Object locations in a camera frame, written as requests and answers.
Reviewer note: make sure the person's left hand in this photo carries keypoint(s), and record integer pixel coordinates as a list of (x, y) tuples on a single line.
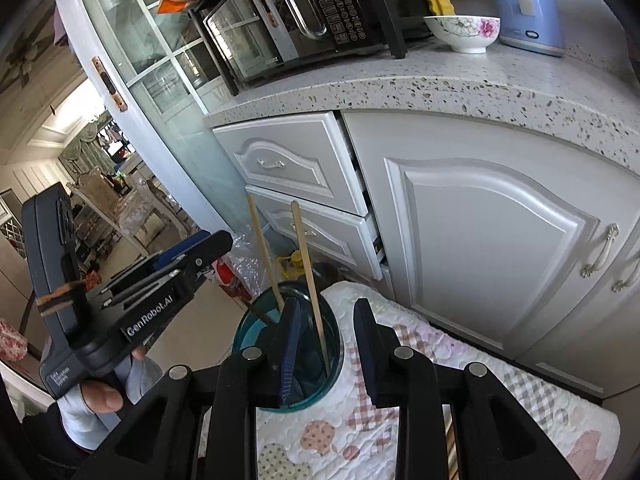
[(127, 386)]

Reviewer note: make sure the black microwave oven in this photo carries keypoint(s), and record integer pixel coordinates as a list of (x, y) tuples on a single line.
[(256, 40)]

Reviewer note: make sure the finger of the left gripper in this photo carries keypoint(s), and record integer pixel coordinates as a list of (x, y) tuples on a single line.
[(165, 257)]

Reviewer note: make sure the patterned quilted table cloth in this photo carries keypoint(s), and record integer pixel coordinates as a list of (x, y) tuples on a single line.
[(344, 436)]

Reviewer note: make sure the light wooden chopstick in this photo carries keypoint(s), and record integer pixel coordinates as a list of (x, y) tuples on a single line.
[(313, 296)]

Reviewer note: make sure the blue electric kettle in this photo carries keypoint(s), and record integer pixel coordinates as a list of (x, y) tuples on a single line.
[(531, 25)]

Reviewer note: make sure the silver cabinet door handle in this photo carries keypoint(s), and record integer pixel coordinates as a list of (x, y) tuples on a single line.
[(628, 281)]

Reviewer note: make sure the upper white drawer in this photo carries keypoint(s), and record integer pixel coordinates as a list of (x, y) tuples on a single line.
[(304, 155)]

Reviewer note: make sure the yellow capped oil bottle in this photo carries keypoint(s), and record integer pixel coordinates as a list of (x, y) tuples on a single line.
[(291, 267)]

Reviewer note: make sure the white drawer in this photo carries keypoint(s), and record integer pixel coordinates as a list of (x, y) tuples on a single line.
[(346, 238), (304, 155)]

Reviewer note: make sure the speckled stone countertop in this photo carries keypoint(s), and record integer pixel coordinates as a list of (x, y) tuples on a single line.
[(563, 98)]

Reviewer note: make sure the floral ceramic bowl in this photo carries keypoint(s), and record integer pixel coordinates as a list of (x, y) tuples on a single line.
[(467, 34)]

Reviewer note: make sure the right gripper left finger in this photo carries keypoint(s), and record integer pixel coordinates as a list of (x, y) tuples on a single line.
[(202, 425)]

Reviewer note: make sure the lower white drawer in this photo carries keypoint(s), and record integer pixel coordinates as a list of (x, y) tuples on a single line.
[(346, 238)]

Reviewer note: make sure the floral white utensil cup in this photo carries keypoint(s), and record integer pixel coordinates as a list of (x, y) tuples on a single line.
[(312, 375)]

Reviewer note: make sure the white glass sliding door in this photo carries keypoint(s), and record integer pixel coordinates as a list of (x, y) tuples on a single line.
[(158, 79)]

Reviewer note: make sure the brown wooden chopstick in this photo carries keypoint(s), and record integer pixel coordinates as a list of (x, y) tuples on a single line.
[(264, 252)]

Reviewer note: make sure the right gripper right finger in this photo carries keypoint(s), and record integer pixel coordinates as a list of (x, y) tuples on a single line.
[(495, 437)]

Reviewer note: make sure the clear plastic bag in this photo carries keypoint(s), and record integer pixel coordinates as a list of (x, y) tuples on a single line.
[(246, 262)]

